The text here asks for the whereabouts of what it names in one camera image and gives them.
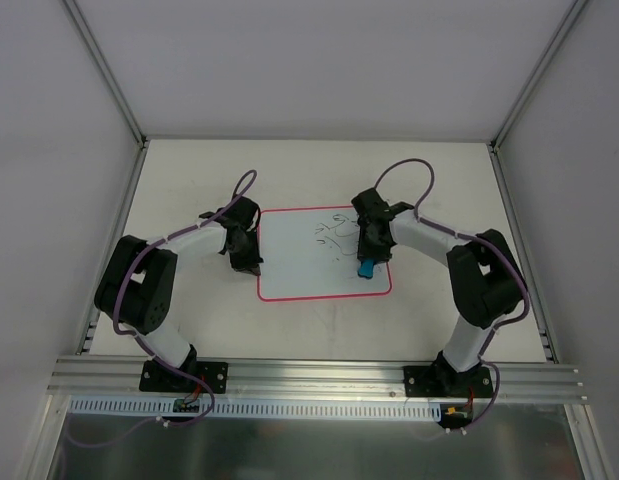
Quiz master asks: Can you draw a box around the aluminium right rear corner post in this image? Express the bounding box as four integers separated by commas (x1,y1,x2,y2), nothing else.
490,0,589,151

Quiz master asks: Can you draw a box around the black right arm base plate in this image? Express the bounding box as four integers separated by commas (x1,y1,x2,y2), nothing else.
402,364,494,399

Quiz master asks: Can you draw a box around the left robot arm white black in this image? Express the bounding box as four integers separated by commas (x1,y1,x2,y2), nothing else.
94,196,263,391

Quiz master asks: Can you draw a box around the aluminium left side rail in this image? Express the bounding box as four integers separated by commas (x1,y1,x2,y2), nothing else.
73,142,149,356

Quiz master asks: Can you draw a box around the aluminium front mounting rail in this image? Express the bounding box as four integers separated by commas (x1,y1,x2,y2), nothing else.
46,355,589,405

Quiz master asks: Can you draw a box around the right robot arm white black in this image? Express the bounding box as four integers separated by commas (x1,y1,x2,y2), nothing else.
352,188,528,396

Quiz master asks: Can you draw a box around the left green circuit board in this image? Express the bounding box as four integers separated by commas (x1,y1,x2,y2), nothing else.
173,399,200,414

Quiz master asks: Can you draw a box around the aluminium left rear corner post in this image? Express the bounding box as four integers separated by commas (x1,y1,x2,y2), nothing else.
59,0,146,147

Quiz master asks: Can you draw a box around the pink-framed whiteboard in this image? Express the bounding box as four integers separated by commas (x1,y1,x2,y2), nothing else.
257,206,393,303

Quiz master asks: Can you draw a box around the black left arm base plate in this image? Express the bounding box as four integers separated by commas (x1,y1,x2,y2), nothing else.
138,360,229,394

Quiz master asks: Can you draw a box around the aluminium corner post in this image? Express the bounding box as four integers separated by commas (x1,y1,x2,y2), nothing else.
59,0,146,147
490,0,589,151

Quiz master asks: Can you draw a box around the aluminium right side rail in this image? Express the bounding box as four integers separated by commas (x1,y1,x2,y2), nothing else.
487,144,560,363

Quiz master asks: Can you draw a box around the white slotted cable duct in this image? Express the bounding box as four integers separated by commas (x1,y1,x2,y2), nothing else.
68,395,442,422

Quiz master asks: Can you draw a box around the blue bone-shaped eraser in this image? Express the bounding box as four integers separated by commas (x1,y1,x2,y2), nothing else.
357,259,375,279

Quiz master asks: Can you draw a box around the right small circuit board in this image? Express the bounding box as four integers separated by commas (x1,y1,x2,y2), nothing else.
442,405,473,421

